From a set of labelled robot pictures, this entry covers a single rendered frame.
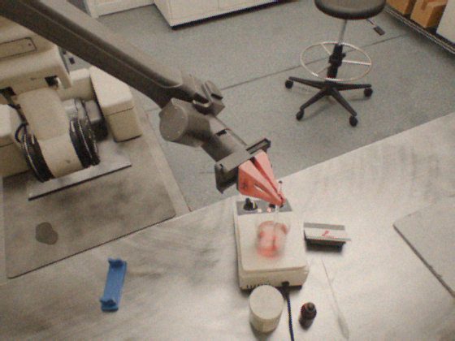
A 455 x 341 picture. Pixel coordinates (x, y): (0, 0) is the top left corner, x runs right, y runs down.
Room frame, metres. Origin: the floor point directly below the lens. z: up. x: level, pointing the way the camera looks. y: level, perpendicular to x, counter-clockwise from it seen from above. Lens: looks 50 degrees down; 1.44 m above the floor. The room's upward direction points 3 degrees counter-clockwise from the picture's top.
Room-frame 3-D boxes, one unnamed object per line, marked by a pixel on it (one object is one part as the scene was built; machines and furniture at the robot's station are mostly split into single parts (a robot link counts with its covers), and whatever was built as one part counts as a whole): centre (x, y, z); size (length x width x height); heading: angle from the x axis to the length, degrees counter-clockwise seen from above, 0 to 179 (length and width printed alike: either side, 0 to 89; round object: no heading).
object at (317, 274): (0.30, -0.18, 0.76); 0.06 x 0.06 x 0.02
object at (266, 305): (0.22, -0.06, 0.79); 0.06 x 0.06 x 0.08
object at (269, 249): (0.32, -0.07, 0.88); 0.07 x 0.06 x 0.08; 159
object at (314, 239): (0.39, -0.20, 0.77); 0.09 x 0.06 x 0.04; 82
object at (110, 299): (0.30, 0.24, 0.77); 0.10 x 0.03 x 0.04; 179
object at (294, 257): (0.34, -0.08, 0.83); 0.12 x 0.12 x 0.01; 1
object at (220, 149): (0.40, -0.01, 1.01); 0.10 x 0.07 x 0.07; 124
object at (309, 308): (0.22, -0.13, 0.78); 0.03 x 0.03 x 0.07
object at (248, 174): (0.35, -0.06, 1.01); 0.09 x 0.07 x 0.07; 34
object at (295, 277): (0.36, -0.08, 0.79); 0.22 x 0.13 x 0.08; 1
